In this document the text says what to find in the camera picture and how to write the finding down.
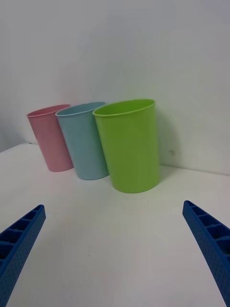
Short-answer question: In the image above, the pale blue plastic bin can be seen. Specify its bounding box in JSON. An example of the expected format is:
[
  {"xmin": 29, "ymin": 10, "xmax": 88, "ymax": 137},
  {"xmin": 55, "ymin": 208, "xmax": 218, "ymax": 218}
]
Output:
[{"xmin": 55, "ymin": 102, "xmax": 110, "ymax": 180}]

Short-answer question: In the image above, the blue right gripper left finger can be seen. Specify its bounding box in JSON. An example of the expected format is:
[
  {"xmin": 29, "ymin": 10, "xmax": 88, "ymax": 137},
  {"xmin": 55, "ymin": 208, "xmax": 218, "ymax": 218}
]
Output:
[{"xmin": 0, "ymin": 204, "xmax": 46, "ymax": 307}]

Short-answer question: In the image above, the green plastic bin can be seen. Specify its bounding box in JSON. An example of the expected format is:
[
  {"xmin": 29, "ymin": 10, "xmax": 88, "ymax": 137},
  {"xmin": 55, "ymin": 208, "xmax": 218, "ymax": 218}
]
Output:
[{"xmin": 92, "ymin": 98, "xmax": 161, "ymax": 194}]

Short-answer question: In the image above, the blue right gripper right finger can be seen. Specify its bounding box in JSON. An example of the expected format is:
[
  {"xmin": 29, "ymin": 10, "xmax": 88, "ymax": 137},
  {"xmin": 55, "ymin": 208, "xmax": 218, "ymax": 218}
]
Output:
[{"xmin": 182, "ymin": 200, "xmax": 230, "ymax": 307}]

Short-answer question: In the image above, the pink plastic bin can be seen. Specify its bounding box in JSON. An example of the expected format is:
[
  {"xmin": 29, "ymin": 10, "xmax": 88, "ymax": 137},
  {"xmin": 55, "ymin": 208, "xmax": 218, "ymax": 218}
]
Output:
[{"xmin": 26, "ymin": 104, "xmax": 74, "ymax": 173}]

